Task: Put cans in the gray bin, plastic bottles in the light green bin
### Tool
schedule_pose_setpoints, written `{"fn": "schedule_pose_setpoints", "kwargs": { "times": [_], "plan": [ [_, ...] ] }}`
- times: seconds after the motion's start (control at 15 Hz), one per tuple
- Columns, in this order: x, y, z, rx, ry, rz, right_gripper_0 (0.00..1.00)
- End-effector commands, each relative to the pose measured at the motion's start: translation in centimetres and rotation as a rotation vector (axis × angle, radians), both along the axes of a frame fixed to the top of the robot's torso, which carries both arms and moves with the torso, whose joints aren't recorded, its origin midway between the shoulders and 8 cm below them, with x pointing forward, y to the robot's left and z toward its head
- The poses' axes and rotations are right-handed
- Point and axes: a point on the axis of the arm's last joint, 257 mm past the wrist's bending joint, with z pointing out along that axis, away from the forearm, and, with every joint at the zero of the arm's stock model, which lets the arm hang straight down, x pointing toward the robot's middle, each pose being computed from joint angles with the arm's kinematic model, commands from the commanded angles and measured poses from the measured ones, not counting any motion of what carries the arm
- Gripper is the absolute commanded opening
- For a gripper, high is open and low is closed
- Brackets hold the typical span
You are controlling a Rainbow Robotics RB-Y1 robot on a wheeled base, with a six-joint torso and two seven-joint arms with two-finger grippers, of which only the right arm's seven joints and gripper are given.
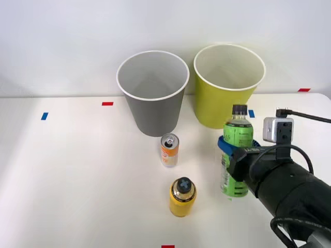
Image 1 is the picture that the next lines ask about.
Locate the grey plastic bin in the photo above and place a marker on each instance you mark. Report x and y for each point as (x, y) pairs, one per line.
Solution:
(155, 116)

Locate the yellow plastic bottle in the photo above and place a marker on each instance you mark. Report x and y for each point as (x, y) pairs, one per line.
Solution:
(182, 200)

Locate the green plastic bottle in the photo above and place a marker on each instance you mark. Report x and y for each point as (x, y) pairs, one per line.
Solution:
(238, 131)

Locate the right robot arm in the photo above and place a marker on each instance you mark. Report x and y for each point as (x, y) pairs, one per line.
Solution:
(297, 191)

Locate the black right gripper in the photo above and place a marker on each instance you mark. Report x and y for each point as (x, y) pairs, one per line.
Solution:
(252, 165)

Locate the orange and white drink can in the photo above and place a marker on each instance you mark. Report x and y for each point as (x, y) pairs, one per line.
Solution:
(169, 152)

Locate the yellow-green plastic bin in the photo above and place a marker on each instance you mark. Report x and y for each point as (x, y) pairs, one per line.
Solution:
(219, 108)

